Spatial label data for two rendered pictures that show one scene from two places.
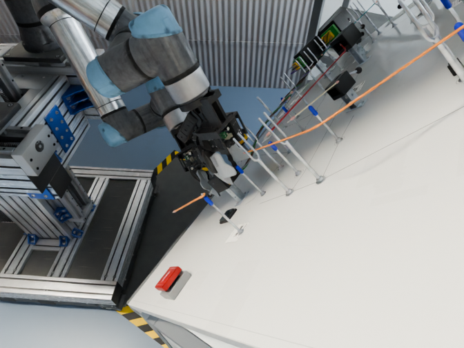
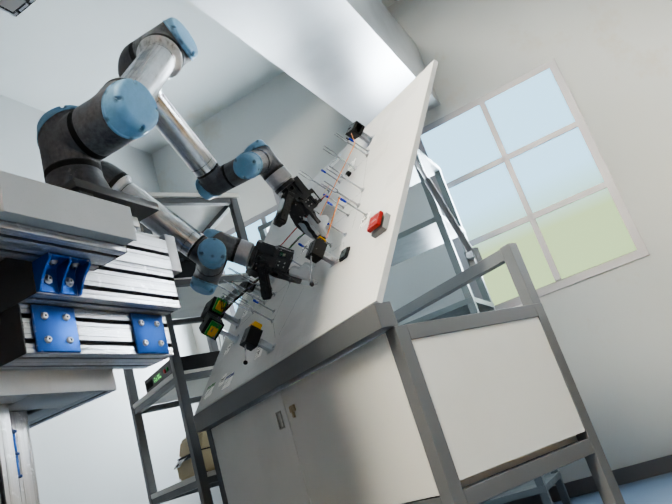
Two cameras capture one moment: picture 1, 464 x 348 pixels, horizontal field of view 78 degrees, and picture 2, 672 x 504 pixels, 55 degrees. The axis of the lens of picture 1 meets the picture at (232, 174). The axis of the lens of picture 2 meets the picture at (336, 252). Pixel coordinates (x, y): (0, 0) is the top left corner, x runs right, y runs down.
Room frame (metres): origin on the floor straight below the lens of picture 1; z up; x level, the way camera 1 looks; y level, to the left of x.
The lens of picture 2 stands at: (-0.21, 1.74, 0.53)
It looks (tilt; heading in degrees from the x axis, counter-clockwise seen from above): 18 degrees up; 289
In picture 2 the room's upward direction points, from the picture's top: 18 degrees counter-clockwise
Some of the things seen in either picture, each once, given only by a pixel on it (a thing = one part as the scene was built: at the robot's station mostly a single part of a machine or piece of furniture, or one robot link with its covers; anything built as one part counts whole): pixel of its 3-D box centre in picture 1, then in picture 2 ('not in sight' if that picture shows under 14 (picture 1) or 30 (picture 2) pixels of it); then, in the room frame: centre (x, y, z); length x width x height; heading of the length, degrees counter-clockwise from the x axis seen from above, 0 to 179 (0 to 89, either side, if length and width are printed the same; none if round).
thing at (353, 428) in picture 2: not in sight; (349, 434); (0.49, 0.09, 0.60); 0.55 x 0.03 x 0.39; 149
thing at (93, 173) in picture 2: not in sight; (77, 192); (0.63, 0.77, 1.21); 0.15 x 0.15 x 0.10
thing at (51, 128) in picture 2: not in sight; (70, 143); (0.63, 0.77, 1.33); 0.13 x 0.12 x 0.14; 179
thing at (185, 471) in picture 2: not in sight; (217, 445); (1.36, -0.59, 0.76); 0.30 x 0.21 x 0.20; 62
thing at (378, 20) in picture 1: (360, 31); (194, 371); (1.40, -0.61, 1.09); 0.35 x 0.33 x 0.07; 149
